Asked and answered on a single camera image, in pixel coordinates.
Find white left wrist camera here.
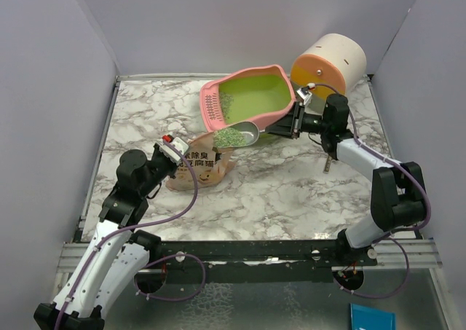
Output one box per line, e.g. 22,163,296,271
159,135,189,165

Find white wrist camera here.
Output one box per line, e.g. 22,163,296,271
159,135,189,165
296,83,317,106

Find pink cat litter bag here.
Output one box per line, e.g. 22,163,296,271
166,133,236,191

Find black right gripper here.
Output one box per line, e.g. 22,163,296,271
266,102,331,139

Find black base crossbar plate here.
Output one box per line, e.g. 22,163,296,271
156,240,376,283

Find metal litter scoop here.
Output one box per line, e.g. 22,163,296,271
213,121,264,149

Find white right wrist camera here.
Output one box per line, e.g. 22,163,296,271
296,83,317,106

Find green litter pellets in scoop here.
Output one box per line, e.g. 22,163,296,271
213,127,246,148

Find pink green litter box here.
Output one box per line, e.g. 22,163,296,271
200,65,296,132

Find aluminium frame rail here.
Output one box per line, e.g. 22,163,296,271
56,240,443,275

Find blue card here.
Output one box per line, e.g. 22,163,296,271
350,304,396,330

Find orange drawer storage cabinet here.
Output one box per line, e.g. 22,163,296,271
291,34,367,112

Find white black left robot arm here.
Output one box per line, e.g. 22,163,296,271
33,135,189,329

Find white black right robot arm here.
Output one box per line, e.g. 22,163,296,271
265,94,430,265

